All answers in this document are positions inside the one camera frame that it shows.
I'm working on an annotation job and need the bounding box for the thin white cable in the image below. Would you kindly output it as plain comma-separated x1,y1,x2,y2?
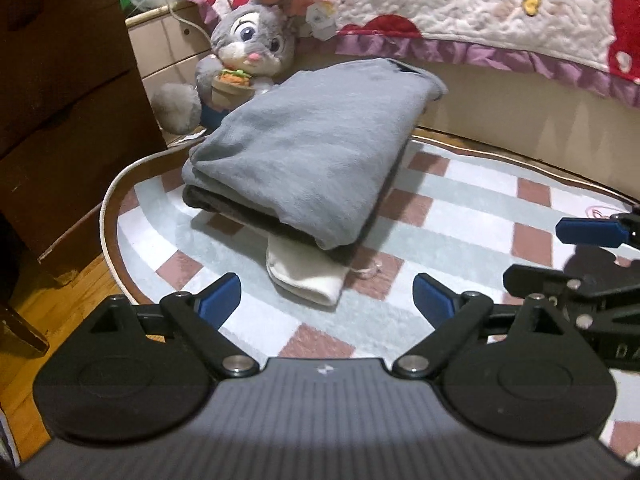
150,0,214,50

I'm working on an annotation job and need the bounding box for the white red printed quilt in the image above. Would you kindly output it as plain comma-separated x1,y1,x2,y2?
175,0,640,106

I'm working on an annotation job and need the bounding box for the pink grey checked rug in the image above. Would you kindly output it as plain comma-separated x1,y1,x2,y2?
99,127,640,461

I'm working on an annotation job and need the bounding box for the dark wooden cabinet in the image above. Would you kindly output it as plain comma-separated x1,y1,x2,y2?
0,0,168,286

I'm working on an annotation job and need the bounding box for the dark wooden furniture leg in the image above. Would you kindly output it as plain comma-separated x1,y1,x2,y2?
0,200,51,359

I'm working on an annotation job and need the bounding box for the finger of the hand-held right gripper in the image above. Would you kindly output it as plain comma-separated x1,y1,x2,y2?
555,210,640,251
502,264,640,330

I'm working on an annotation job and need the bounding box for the grey sweater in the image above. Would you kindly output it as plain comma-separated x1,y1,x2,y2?
181,58,448,252

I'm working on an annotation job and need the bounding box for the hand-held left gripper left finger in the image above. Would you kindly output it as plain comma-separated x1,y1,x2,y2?
87,272,261,378

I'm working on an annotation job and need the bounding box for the grey plush rabbit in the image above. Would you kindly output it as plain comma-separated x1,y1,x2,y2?
150,0,341,136

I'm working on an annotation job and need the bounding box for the beige nightstand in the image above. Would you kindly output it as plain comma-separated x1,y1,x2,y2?
125,0,221,96

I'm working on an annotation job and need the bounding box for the cream white garment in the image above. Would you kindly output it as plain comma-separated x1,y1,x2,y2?
265,235,351,309

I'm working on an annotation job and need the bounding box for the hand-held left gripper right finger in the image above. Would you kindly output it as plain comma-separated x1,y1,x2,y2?
392,272,569,379

